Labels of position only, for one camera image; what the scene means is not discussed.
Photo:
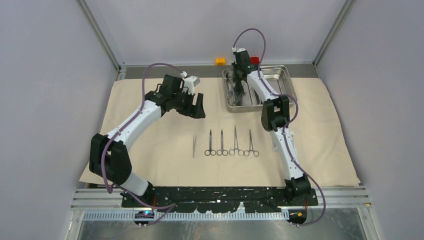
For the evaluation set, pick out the steel forceps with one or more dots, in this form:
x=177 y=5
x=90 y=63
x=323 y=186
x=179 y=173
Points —
x=231 y=97

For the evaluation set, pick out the straight steel scissors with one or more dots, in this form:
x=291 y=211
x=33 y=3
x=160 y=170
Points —
x=222 y=151

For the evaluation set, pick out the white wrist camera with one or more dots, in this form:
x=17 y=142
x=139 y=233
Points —
x=189 y=83
x=238 y=50

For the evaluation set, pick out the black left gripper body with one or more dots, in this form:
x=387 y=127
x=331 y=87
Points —
x=183 y=103

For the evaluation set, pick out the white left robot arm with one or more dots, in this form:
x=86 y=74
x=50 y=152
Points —
x=109 y=153

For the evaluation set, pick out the curved steel scissors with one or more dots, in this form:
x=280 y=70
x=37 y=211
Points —
x=210 y=151

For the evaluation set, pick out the steel mesh instrument tray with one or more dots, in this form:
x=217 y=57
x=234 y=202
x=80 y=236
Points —
x=276 y=75

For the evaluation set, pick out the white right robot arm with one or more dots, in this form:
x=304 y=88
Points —
x=275 y=119

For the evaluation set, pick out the yellow block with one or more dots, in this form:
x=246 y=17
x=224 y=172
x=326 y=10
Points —
x=220 y=61

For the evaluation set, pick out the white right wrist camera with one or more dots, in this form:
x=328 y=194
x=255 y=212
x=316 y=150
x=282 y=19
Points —
x=238 y=50

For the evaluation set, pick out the long steel needle holder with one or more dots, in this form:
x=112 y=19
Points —
x=235 y=150

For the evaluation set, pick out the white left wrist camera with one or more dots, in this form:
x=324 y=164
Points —
x=189 y=83

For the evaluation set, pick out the steel hemostat clamp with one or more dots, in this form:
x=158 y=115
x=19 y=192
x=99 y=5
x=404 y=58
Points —
x=251 y=150

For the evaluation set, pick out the red block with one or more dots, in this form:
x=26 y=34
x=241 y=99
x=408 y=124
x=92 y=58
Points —
x=255 y=60

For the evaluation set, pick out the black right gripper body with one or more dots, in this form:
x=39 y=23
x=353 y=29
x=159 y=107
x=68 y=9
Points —
x=236 y=67

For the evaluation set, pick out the green white sterile packet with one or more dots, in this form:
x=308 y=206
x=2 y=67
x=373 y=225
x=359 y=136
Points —
x=274 y=146

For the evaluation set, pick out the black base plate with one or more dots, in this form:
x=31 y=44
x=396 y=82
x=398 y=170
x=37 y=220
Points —
x=225 y=199

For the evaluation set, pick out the steel tweezers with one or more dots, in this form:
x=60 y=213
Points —
x=194 y=145

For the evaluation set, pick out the cream cloth wrap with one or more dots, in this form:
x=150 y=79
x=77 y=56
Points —
x=162 y=154

